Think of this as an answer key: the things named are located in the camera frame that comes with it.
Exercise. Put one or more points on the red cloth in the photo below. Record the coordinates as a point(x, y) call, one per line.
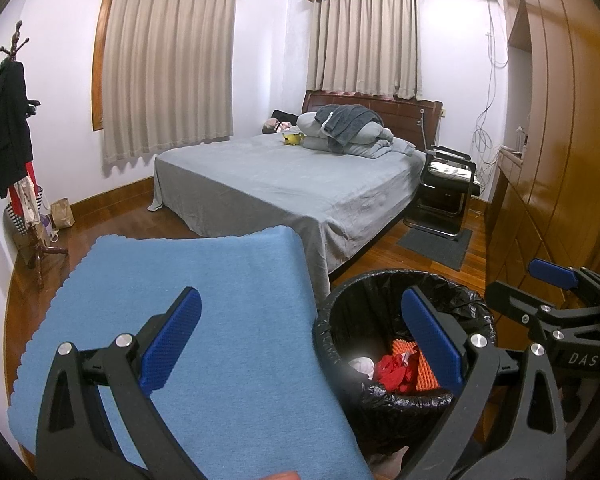
point(395, 372)

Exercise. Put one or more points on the pink plush toy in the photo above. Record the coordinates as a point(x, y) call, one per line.
point(272, 123)

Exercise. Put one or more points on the beige patterned garment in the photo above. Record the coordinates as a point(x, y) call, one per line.
point(30, 200)

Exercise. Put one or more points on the blue scalloped mat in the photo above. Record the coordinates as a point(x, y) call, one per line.
point(205, 270)

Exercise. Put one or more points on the white purple bag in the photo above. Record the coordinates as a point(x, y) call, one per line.
point(47, 225)

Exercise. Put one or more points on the black metal-frame chair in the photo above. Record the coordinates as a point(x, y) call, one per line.
point(455, 152)

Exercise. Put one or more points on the grey chair cushion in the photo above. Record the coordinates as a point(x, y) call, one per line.
point(450, 170)

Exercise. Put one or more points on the narrow beige curtain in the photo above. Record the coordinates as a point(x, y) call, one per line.
point(365, 45)

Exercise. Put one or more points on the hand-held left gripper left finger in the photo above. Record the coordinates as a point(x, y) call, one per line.
point(172, 340)

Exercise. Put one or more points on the person's leg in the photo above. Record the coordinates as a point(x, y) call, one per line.
point(394, 462)

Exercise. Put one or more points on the black pillow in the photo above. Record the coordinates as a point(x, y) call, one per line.
point(285, 115)

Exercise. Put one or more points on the dark grey floor mat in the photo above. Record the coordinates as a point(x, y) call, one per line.
point(435, 250)

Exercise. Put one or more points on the black white checked bag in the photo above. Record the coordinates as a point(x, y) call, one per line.
point(12, 215)

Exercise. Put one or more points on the black jacket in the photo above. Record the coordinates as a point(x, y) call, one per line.
point(7, 125)

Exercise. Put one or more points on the red garment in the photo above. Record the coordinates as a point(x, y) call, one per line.
point(30, 170)

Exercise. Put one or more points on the dark wooden coat rack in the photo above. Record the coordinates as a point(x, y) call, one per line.
point(40, 260)

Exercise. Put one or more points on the folded grey duvet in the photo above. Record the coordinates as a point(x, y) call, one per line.
point(370, 142)

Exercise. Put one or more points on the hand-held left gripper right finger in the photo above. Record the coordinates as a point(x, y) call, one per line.
point(430, 340)

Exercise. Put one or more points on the bed with grey sheet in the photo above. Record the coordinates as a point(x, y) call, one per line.
point(280, 180)

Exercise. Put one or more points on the black-lined waste bin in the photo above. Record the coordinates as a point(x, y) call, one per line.
point(360, 310)

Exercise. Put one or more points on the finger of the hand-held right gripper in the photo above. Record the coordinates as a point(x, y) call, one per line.
point(510, 302)
point(552, 271)

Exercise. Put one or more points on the dark grey garment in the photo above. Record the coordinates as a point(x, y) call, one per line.
point(345, 120)

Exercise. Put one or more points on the yellow plush toy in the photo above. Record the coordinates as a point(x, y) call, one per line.
point(292, 139)

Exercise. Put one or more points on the orange mesh cloth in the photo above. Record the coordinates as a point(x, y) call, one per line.
point(425, 372)

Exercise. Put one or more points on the brown paper bag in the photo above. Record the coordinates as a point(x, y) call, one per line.
point(62, 212)

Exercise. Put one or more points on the dark wooden headboard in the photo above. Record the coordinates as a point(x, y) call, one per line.
point(405, 115)

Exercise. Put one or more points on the wooden wardrobe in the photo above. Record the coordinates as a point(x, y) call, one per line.
point(555, 135)

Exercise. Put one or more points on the cardboard box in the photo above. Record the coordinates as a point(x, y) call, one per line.
point(27, 245)

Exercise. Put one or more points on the wide beige curtain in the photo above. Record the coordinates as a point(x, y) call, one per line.
point(170, 65)

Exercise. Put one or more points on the white tissue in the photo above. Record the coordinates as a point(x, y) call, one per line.
point(362, 365)

